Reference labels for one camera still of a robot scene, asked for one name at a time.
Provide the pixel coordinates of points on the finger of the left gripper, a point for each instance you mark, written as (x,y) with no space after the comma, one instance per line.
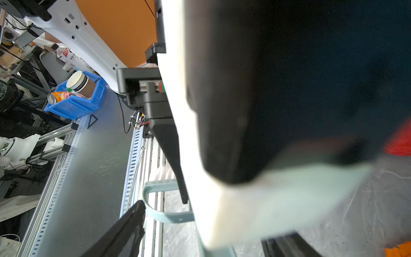
(291,83)

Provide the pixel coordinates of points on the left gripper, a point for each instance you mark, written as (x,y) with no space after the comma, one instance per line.
(143,88)

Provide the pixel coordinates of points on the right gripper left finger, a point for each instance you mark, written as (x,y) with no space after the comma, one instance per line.
(125,235)

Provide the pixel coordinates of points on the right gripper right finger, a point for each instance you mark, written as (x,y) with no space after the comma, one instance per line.
(292,245)

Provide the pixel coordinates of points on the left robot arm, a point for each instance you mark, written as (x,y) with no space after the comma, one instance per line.
(64,21)

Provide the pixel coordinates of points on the red crumpled paper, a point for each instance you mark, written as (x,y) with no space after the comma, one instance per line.
(400,144)

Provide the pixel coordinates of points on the blue storage bin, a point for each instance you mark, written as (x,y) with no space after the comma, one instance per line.
(75,106)

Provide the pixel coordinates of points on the paper coffee cup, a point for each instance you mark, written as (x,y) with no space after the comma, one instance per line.
(81,84)

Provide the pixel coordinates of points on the orange crumpled paper near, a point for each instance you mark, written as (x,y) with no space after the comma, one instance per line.
(402,250)

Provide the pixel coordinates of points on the orange drink can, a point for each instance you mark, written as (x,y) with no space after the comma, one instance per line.
(55,97)

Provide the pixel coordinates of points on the aluminium frame rail front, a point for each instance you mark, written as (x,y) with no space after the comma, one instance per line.
(93,185)

